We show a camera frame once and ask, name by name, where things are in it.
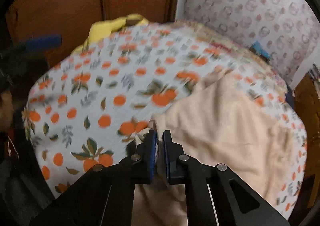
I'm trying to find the floral bed quilt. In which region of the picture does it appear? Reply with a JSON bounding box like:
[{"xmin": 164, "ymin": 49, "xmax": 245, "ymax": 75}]
[{"xmin": 172, "ymin": 19, "xmax": 288, "ymax": 92}]

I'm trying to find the brown louvered wardrobe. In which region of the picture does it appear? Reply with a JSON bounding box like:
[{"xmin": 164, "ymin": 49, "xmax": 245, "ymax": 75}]
[{"xmin": 5, "ymin": 0, "xmax": 177, "ymax": 66}]

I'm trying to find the wooden sideboard cabinet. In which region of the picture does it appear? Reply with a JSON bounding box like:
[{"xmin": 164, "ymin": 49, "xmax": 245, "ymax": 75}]
[{"xmin": 294, "ymin": 74, "xmax": 319, "ymax": 210}]

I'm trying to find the beige printed t-shirt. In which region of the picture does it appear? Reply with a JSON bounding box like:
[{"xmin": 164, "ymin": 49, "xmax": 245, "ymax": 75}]
[{"xmin": 131, "ymin": 71, "xmax": 296, "ymax": 226}]

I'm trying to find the yellow plush toy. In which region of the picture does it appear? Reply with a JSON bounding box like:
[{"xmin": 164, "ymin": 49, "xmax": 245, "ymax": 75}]
[{"xmin": 71, "ymin": 14, "xmax": 149, "ymax": 55}]

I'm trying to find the person's left hand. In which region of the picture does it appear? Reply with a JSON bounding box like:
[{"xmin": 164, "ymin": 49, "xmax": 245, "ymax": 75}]
[{"xmin": 0, "ymin": 90, "xmax": 14, "ymax": 132}]

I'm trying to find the blue item on box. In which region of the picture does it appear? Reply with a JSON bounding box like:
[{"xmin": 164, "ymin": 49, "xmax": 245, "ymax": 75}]
[{"xmin": 249, "ymin": 41, "xmax": 271, "ymax": 63}]

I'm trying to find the orange print white blanket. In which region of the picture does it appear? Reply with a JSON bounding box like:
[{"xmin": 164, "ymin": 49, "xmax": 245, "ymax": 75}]
[{"xmin": 22, "ymin": 24, "xmax": 306, "ymax": 218}]

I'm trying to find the circle pattern lace curtain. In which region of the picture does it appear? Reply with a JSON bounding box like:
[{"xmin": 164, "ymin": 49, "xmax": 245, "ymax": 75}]
[{"xmin": 184, "ymin": 0, "xmax": 319, "ymax": 87}]

